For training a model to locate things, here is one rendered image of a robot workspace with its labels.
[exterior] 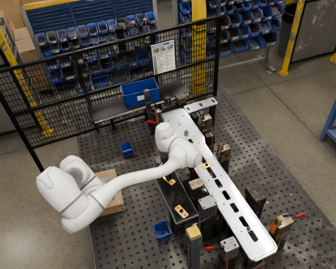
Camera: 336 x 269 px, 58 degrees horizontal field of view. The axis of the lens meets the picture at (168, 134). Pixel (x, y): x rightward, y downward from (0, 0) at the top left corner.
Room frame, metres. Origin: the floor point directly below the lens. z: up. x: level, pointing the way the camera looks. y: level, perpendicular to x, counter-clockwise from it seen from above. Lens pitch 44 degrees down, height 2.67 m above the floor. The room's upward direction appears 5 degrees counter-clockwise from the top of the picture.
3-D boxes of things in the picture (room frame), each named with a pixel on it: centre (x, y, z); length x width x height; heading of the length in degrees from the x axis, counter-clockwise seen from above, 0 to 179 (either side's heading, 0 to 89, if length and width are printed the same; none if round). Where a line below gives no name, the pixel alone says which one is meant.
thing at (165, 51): (2.36, -0.02, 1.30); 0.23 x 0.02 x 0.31; 109
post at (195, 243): (0.79, -0.09, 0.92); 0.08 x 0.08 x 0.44; 19
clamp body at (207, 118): (1.81, -0.32, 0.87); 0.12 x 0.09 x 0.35; 109
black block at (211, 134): (1.67, -0.33, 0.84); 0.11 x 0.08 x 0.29; 109
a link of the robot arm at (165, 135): (1.13, 0.01, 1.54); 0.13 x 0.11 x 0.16; 42
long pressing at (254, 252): (1.34, -0.26, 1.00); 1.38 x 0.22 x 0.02; 19
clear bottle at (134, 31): (2.38, 0.20, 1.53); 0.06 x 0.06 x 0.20
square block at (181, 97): (2.10, -0.14, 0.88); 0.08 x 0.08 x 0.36; 19
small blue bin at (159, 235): (1.02, 0.10, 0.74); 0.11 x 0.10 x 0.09; 19
